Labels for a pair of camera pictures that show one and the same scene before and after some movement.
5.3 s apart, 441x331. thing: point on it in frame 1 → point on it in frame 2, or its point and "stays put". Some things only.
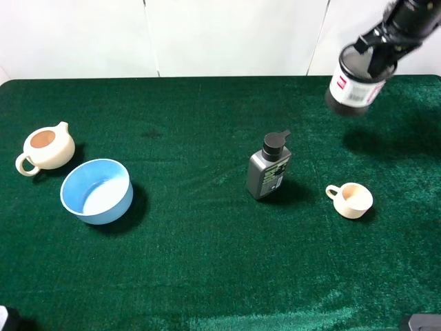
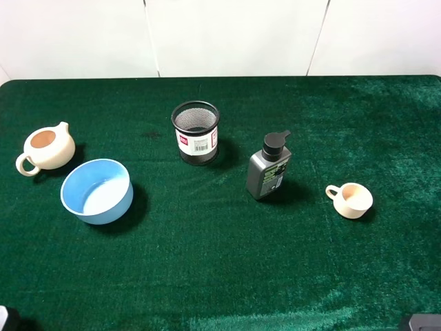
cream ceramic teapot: (48, 147) stays put
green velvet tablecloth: (218, 204) stays put
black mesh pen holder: (352, 89) → (196, 124)
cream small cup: (352, 201) stays put
